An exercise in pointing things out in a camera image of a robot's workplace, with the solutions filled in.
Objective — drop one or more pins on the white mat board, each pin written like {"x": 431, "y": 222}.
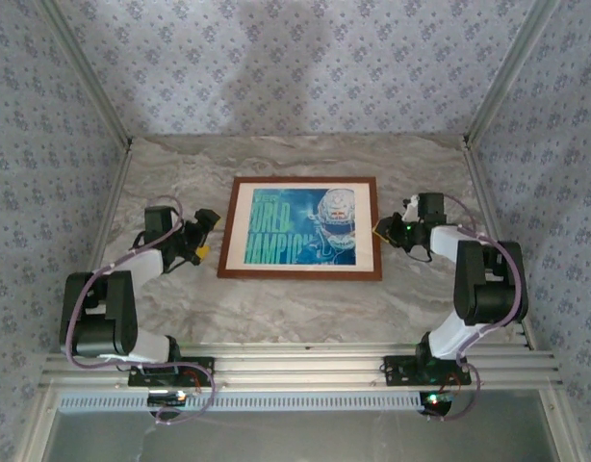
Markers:
{"x": 238, "y": 226}

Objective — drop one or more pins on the blue poster photo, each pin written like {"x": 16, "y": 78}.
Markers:
{"x": 286, "y": 226}

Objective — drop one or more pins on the brown wooden picture frame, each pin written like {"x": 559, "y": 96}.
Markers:
{"x": 300, "y": 275}

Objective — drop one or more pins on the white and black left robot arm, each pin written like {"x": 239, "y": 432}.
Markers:
{"x": 98, "y": 313}

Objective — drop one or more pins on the grey metal panel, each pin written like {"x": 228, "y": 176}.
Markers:
{"x": 300, "y": 438}

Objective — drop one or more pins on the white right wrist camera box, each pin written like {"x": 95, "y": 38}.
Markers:
{"x": 412, "y": 203}

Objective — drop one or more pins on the aluminium side rail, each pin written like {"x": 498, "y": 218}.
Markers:
{"x": 115, "y": 192}
{"x": 480, "y": 183}

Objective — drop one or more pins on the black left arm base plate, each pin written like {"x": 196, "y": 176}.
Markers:
{"x": 206, "y": 366}

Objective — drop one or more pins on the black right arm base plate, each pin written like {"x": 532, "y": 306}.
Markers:
{"x": 396, "y": 370}

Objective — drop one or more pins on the aluminium mounting rail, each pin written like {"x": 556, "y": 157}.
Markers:
{"x": 300, "y": 370}

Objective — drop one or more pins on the aluminium corner post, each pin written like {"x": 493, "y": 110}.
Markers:
{"x": 506, "y": 72}
{"x": 90, "y": 72}

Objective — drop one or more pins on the aluminium frame leg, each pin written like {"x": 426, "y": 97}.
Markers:
{"x": 557, "y": 423}
{"x": 40, "y": 423}

